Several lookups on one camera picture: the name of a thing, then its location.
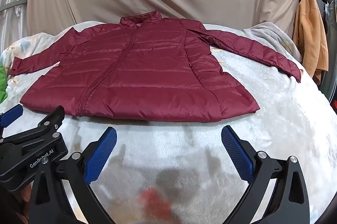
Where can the green cloth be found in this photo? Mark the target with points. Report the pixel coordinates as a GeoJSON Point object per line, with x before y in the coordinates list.
{"type": "Point", "coordinates": [2, 82]}

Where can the white floral fleece blanket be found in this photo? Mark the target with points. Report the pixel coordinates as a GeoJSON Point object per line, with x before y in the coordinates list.
{"type": "Point", "coordinates": [263, 121]}

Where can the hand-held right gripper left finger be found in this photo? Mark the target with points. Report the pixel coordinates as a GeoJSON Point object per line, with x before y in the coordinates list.
{"type": "Point", "coordinates": [101, 153]}

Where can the maroon puffer jacket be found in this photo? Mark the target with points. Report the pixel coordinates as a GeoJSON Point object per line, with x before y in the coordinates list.
{"type": "Point", "coordinates": [147, 69]}

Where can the white satin curtain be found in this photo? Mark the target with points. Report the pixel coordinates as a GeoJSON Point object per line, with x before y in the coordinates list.
{"type": "Point", "coordinates": [13, 16]}

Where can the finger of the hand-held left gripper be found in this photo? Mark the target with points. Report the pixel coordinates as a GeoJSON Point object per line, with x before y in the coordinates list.
{"type": "Point", "coordinates": [11, 113]}
{"type": "Point", "coordinates": [51, 118]}

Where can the orange hanging garment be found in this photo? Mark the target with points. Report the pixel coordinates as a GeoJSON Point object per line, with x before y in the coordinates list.
{"type": "Point", "coordinates": [310, 37]}

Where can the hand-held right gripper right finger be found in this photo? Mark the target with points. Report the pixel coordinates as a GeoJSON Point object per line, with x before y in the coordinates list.
{"type": "Point", "coordinates": [237, 153]}

